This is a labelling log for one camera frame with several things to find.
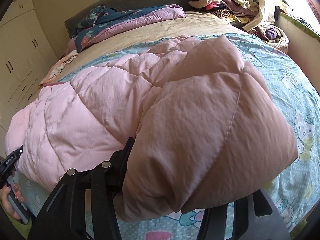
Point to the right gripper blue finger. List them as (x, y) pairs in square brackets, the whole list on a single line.
[(118, 167)]

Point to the pink quilted jacket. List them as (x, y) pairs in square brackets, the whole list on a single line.
[(206, 130)]

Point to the bag of clothes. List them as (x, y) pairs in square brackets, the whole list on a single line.
[(273, 36)]

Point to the pile of mixed clothes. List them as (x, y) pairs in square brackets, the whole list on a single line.
[(242, 11)]

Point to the left hand painted nails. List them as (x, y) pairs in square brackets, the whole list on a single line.
[(5, 191)]

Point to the orange white small cloth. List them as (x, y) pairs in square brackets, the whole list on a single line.
[(57, 68)]

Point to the cream wardrobe with drawers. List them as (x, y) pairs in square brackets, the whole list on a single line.
[(26, 57)]

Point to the pink pillow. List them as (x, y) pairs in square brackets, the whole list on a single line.
[(70, 46)]

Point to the teal floral purple comforter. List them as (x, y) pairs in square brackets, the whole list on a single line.
[(102, 23)]

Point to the green window sill cover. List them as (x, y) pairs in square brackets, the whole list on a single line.
[(301, 26)]

